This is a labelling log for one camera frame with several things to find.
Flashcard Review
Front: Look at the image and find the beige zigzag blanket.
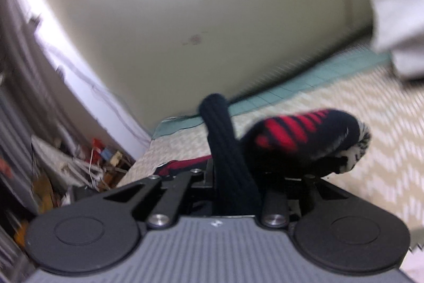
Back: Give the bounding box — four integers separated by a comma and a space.
116, 64, 424, 250

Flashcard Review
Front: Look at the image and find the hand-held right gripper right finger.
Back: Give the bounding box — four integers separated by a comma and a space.
261, 175, 352, 227

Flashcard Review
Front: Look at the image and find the teal grid sheet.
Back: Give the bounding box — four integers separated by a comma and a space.
151, 46, 395, 139

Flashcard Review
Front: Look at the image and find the navy red white patterned sock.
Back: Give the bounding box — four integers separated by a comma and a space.
156, 155, 213, 177
240, 108, 372, 179

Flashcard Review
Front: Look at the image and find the white garment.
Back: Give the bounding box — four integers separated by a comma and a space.
369, 0, 424, 81

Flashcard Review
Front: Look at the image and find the pile of mixed clutter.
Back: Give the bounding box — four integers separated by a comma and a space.
30, 134, 133, 194

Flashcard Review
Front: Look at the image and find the black ribbed sock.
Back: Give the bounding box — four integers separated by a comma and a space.
198, 93, 262, 216

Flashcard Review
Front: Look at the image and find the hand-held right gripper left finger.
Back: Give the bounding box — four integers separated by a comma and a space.
98, 159, 215, 228

